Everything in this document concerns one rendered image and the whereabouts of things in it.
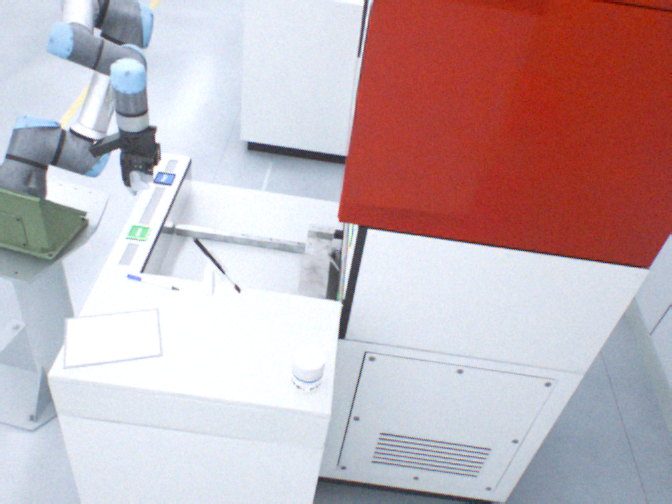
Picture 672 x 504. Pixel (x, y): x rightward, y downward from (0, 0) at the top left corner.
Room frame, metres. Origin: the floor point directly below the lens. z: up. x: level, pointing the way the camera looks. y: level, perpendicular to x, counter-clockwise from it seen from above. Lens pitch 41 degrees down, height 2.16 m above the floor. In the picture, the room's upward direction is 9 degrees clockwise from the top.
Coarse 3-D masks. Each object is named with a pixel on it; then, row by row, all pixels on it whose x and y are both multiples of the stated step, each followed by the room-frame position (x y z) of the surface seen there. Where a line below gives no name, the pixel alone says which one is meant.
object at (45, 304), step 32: (32, 288) 1.35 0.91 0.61; (64, 288) 1.42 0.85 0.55; (32, 320) 1.34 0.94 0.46; (64, 320) 1.39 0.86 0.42; (0, 352) 1.46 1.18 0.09; (32, 352) 1.44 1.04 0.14; (0, 384) 1.37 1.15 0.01; (32, 384) 1.39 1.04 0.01; (0, 416) 1.24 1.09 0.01; (32, 416) 1.25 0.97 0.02
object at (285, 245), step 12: (180, 228) 1.48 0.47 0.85; (192, 228) 1.48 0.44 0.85; (204, 228) 1.49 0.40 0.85; (216, 240) 1.48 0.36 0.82; (228, 240) 1.48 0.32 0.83; (240, 240) 1.48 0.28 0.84; (252, 240) 1.48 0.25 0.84; (264, 240) 1.48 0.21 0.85; (276, 240) 1.49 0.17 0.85; (288, 240) 1.50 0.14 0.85; (300, 252) 1.49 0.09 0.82
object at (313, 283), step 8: (312, 240) 1.49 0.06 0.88; (320, 240) 1.49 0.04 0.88; (328, 240) 1.50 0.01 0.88; (304, 256) 1.41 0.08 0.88; (312, 256) 1.41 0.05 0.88; (320, 256) 1.42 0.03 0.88; (304, 264) 1.37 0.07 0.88; (312, 264) 1.38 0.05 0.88; (320, 264) 1.39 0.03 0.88; (328, 264) 1.39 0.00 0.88; (304, 272) 1.34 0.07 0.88; (312, 272) 1.35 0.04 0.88; (320, 272) 1.35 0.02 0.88; (328, 272) 1.36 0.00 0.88; (304, 280) 1.31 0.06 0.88; (312, 280) 1.31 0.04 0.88; (320, 280) 1.32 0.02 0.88; (304, 288) 1.28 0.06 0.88; (312, 288) 1.28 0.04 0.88; (320, 288) 1.29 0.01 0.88; (304, 296) 1.24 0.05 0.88; (312, 296) 1.25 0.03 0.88; (320, 296) 1.25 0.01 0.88
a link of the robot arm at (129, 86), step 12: (120, 60) 1.32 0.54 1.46; (132, 60) 1.33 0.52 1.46; (120, 72) 1.27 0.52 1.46; (132, 72) 1.28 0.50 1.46; (144, 72) 1.31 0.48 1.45; (120, 84) 1.26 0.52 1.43; (132, 84) 1.27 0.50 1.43; (144, 84) 1.30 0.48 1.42; (120, 96) 1.27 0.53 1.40; (132, 96) 1.27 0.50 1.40; (144, 96) 1.29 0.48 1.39; (120, 108) 1.27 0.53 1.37; (132, 108) 1.27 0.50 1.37; (144, 108) 1.29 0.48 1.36
